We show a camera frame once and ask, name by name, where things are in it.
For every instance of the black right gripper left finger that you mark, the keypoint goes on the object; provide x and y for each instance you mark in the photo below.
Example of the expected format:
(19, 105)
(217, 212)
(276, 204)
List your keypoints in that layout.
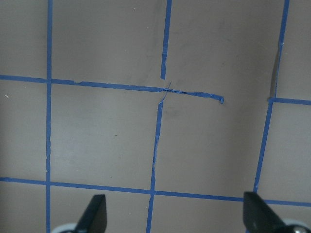
(94, 218)

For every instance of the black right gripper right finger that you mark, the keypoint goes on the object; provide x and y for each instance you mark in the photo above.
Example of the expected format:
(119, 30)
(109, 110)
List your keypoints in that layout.
(258, 217)

